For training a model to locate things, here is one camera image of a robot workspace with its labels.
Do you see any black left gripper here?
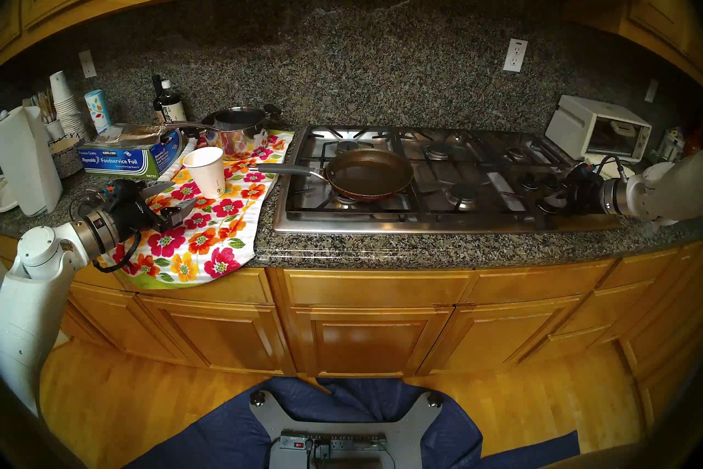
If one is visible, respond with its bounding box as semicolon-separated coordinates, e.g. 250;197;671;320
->
102;179;198;244

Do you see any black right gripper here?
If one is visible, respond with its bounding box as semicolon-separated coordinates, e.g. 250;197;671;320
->
541;163;605;216

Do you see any white paper cup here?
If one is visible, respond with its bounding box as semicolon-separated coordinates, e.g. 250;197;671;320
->
182;146;226;199

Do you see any patterned blue paper cup stack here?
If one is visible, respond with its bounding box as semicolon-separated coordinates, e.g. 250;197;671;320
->
84;89;113;133

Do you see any narrow black cast iron grate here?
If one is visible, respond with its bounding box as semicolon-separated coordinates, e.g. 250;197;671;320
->
477;132;572;172

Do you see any blue foodservice foil box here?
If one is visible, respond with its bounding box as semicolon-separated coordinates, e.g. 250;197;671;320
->
77;123;185;180

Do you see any floral kitchen towel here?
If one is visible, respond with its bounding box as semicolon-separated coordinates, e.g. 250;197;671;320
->
102;128;297;290

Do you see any white toaster oven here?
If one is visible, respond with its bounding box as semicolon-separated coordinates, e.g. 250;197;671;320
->
545;95;653;162

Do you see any dark round lid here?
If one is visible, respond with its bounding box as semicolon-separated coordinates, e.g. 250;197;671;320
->
70;188;110;220

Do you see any wooden drawer front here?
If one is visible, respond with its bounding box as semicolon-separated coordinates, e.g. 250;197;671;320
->
126;267;274;305
283;269;474;307
464;259;616;305

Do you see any dark bottle with white label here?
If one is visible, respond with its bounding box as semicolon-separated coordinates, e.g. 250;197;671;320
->
159;79;188;123

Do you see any stainless steel saucepan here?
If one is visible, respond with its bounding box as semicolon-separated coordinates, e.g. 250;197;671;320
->
165;105;283;161

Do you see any woven patterned basket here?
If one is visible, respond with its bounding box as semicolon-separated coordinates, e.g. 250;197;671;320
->
48;135;86;180

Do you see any slim dark glass bottle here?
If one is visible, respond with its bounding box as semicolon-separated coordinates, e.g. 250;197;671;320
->
152;74;165;125

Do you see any small white printed container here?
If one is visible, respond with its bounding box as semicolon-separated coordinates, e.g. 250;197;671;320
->
658;126;685;162

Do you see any wooden lower cabinet run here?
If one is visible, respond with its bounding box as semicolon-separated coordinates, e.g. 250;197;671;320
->
0;234;703;430

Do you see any stack of white paper cups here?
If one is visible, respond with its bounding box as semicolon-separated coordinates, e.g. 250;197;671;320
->
49;70;88;140

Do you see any wooden cabinet door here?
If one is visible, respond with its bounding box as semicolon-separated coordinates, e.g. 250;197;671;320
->
420;296;584;375
137;295;294;375
291;306;455;378

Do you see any white paper towel roll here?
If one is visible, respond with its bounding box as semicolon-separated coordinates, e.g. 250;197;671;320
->
0;105;64;217

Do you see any wooden utensil bundle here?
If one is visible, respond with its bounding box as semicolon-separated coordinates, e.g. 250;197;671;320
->
30;89;58;123

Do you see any stainless steel gas cooktop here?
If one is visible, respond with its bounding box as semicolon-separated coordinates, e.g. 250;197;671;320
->
273;124;621;235

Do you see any dark nonstick frying pan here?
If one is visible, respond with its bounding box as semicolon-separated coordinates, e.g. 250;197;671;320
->
250;148;415;202

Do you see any dark blue moving blanket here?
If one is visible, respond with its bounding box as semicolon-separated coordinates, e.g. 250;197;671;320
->
126;376;581;469

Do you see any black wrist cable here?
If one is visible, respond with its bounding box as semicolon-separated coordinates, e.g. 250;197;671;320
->
92;231;142;274

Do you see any white duplex wall outlet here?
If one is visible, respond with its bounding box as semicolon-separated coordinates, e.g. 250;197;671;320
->
503;38;529;73

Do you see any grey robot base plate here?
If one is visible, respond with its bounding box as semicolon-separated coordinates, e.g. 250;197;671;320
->
250;390;443;469

